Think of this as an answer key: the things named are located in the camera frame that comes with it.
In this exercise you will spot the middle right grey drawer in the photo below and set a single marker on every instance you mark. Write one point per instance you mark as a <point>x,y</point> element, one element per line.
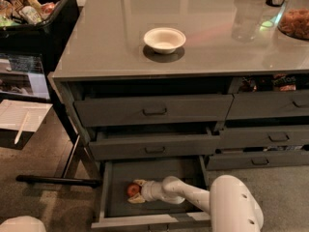
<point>263,136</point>

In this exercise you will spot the middle left grey drawer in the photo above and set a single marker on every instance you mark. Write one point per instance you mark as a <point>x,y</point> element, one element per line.
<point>153,146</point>

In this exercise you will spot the top right grey drawer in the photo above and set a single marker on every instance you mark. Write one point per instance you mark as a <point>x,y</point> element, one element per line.
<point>258,105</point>

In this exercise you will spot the black bin of groceries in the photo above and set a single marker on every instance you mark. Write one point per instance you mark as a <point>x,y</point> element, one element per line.
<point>36,27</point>

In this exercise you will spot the snack packets in drawer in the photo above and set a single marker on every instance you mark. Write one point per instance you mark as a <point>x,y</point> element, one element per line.
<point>277,82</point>

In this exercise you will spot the bottom right grey drawer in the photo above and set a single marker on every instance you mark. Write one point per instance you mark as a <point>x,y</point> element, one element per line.
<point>266,159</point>

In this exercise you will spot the white paper bowl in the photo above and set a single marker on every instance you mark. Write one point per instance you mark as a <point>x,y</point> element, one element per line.
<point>164,40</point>

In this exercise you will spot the glass jar of snacks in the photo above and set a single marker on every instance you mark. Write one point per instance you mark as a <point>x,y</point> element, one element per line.
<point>294,22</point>

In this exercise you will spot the top left grey drawer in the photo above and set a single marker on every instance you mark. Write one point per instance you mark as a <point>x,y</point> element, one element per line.
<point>152,110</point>

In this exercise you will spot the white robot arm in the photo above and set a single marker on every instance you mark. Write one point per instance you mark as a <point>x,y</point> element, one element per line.
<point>229,202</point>

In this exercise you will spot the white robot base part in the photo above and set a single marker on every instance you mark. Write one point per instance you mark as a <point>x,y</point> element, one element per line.
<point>22,224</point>

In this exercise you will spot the white paper pad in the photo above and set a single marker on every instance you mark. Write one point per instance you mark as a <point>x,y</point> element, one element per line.
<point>14,113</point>

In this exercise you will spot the open bottom left drawer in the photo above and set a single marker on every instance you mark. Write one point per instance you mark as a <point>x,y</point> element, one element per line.
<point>118,215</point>

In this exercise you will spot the black floor bar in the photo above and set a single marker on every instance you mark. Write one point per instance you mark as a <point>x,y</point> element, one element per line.
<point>59,181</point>

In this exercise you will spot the dark side table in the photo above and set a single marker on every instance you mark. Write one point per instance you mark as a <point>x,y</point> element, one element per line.
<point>22,78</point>

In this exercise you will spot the red apple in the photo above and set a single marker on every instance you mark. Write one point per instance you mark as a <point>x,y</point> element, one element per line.
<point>132,189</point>

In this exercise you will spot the white pen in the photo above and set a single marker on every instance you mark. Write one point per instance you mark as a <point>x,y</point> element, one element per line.
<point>21,128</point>

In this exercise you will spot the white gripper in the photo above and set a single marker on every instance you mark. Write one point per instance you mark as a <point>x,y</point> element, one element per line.
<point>148,190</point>

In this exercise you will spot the grey drawer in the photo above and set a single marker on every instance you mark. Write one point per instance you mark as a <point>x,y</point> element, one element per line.
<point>153,146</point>
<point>263,136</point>
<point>258,105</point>
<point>152,110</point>
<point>266,159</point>

